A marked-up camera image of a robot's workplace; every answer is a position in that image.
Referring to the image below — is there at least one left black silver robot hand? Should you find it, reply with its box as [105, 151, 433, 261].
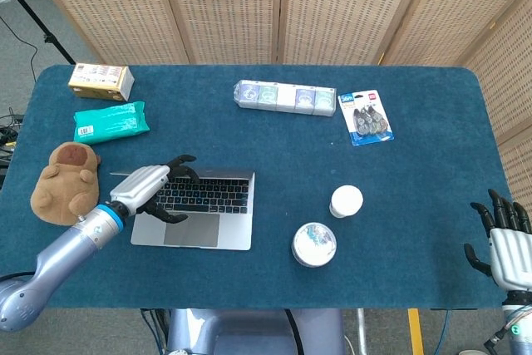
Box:
[110, 155, 200, 225]

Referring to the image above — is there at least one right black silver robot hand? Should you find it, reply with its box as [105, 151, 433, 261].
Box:
[464, 188, 532, 292]

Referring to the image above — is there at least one silver laptop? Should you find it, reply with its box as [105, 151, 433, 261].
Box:
[110, 167, 256, 252]

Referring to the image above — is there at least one teal wet wipes pack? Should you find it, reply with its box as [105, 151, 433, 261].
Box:
[73, 100, 150, 146]

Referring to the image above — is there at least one brown capybara plush toy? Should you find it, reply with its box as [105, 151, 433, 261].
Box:
[30, 141, 103, 227]

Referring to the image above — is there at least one yellow cardboard box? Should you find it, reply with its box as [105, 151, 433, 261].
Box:
[67, 62, 135, 101]

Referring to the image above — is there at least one blue table mat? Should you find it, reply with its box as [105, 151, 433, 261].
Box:
[0, 64, 515, 310]

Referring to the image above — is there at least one clear-wrapped tissue multipack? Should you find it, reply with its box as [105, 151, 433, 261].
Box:
[232, 79, 337, 118]

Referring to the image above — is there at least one silver-blue robot torso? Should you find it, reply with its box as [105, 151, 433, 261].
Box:
[165, 308, 346, 355]

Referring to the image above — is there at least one clear tub of binder clips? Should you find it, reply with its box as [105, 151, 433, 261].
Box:
[291, 221, 337, 268]

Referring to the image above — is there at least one black tripod stand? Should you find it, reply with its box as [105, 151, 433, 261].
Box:
[0, 0, 76, 65]

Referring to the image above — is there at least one blue correction tape blister pack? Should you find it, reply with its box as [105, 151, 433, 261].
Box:
[337, 89, 396, 147]

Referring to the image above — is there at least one wicker folding screen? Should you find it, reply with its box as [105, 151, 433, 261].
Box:
[18, 0, 532, 231]

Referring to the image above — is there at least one bundle of floor cables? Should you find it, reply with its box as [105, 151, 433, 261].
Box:
[0, 107, 24, 169]

